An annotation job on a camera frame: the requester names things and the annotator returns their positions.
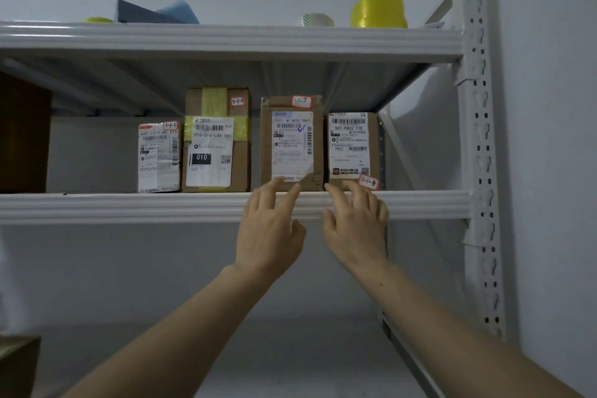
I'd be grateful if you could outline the cardboard box with orange logo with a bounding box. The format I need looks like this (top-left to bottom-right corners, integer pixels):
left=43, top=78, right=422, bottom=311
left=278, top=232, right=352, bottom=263
left=327, top=112, right=381, bottom=192

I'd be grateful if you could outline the person's left forearm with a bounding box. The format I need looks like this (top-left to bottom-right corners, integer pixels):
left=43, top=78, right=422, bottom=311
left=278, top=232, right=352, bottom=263
left=60, top=264, right=286, bottom=398

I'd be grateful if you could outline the white paper sheet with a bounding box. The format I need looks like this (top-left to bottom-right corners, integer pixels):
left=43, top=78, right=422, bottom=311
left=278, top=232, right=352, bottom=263
left=423, top=0, right=454, bottom=30

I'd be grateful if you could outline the white metal shelving rack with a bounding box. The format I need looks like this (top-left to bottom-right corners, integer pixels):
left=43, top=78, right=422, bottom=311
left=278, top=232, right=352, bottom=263
left=0, top=0, right=510, bottom=398

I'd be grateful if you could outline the white tape roll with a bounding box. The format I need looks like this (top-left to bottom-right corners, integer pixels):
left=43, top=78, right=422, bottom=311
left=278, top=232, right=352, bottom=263
left=301, top=12, right=336, bottom=28

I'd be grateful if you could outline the person's right forearm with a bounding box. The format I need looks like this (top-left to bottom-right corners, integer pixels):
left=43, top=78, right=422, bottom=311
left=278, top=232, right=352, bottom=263
left=347, top=259, right=586, bottom=398

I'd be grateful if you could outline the light blue cloth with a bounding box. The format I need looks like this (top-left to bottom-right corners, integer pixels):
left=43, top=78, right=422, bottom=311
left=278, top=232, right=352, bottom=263
left=156, top=0, right=201, bottom=25

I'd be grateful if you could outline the dark brown box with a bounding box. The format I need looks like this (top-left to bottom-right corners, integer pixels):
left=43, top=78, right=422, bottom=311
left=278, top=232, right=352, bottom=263
left=0, top=73, right=53, bottom=193

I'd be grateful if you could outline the person's right hand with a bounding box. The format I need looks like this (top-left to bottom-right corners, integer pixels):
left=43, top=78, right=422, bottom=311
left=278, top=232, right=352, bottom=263
left=322, top=181, right=391, bottom=273

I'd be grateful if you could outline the cardboard box with peeling label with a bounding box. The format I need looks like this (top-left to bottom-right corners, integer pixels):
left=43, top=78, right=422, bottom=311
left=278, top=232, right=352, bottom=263
left=260, top=95, right=325, bottom=192

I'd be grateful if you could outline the person's left hand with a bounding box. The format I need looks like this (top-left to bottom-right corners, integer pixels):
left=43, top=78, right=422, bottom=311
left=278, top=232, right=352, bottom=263
left=233, top=177, right=308, bottom=280

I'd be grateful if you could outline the small white-labelled parcel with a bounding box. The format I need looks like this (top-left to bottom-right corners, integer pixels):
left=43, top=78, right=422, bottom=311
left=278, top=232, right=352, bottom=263
left=137, top=121, right=182, bottom=193

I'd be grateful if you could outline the large yellow tape roll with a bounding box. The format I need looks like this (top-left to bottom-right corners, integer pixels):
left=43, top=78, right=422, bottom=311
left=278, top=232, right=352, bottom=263
left=350, top=0, right=409, bottom=29

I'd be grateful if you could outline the cardboard box with yellow tape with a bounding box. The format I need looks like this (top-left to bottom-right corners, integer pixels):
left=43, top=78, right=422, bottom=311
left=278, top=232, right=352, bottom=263
left=181, top=87, right=252, bottom=193

